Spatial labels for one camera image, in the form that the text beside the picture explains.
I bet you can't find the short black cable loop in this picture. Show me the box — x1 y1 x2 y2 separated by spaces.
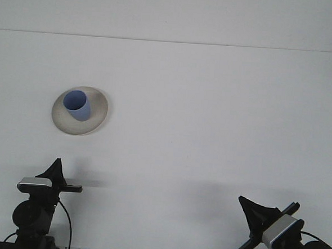
3 231 19 243

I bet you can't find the pale round plate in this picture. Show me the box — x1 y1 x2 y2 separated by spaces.
50 84 112 139

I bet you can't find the long black arm cable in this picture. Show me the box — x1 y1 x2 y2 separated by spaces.
54 200 74 249

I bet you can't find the pale blue cup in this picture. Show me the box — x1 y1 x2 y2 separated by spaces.
61 88 94 123

